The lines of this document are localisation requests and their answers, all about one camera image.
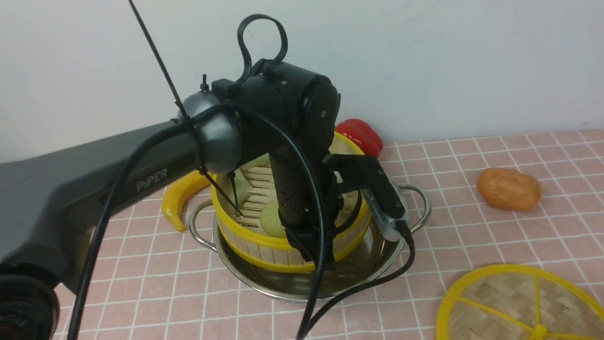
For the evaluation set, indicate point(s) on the pink checkered tablecloth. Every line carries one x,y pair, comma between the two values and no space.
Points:
152,283

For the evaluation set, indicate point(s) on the orange-brown toy potato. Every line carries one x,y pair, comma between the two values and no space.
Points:
508,189

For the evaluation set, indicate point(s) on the light green toy dumpling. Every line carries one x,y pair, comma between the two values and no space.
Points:
238,187

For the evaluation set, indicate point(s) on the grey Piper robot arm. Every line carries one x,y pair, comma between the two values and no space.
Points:
50,204

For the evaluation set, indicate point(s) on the pale green toy bun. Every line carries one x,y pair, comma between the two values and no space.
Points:
270,220

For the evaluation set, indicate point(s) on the yellow woven bamboo steamer lid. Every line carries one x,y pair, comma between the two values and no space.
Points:
517,302

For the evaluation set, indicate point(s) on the yellow toy banana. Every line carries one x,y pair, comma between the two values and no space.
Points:
177,194

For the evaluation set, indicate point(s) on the stainless steel two-handled pot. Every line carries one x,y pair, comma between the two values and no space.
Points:
367,262

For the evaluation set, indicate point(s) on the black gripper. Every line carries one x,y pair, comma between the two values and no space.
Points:
298,211

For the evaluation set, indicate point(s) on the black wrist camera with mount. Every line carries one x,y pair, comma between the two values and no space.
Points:
365,175

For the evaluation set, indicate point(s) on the yellow-rimmed bamboo steamer basket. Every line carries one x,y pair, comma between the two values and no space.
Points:
244,235

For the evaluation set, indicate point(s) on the red toy bell pepper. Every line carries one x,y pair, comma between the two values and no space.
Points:
362,134

